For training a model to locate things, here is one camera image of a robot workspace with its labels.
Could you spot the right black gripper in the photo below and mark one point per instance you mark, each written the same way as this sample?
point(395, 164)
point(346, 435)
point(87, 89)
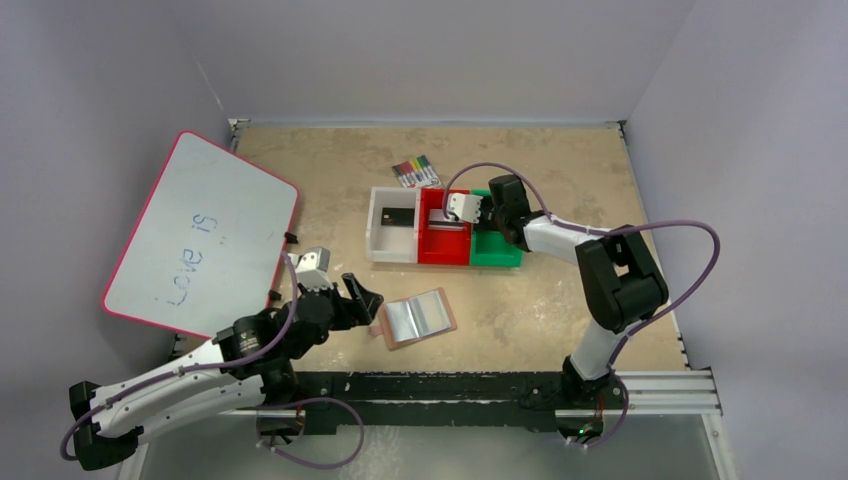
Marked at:
point(488, 213)

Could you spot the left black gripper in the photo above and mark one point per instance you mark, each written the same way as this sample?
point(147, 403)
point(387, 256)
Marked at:
point(358, 311)

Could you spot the pink leather card holder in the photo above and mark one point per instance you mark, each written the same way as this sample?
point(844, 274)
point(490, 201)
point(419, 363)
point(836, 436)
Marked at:
point(411, 320)

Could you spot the green plastic bin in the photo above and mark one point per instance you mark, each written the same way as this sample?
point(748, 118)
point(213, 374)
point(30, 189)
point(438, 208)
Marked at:
point(489, 249)

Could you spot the red plastic bin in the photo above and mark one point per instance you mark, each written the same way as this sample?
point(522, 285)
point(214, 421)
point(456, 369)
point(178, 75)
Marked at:
point(440, 247)

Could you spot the white plastic bin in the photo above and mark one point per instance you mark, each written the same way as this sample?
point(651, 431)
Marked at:
point(392, 243)

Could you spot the red framed whiteboard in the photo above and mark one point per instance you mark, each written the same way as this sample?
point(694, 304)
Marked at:
point(207, 246)

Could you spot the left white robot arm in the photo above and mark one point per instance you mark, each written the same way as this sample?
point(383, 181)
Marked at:
point(247, 365)

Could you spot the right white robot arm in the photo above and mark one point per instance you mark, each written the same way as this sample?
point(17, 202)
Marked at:
point(621, 282)

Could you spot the silver credit card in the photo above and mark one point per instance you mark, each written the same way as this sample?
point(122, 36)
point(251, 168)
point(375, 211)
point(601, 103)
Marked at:
point(437, 220)

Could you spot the black credit card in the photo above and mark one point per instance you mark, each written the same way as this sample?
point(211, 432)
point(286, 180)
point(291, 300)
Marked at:
point(398, 217)

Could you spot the pack of coloured markers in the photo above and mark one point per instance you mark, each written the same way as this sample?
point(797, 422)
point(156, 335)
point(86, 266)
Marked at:
point(416, 173)

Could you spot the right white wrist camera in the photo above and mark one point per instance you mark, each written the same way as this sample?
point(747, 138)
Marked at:
point(464, 208)

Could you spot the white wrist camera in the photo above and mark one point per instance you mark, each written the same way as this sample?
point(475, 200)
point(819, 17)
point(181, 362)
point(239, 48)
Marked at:
point(312, 270)
point(464, 208)

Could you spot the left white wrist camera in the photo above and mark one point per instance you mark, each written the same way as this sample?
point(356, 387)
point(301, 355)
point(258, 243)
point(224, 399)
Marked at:
point(312, 270)

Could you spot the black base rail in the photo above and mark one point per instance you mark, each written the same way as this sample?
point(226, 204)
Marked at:
point(539, 402)

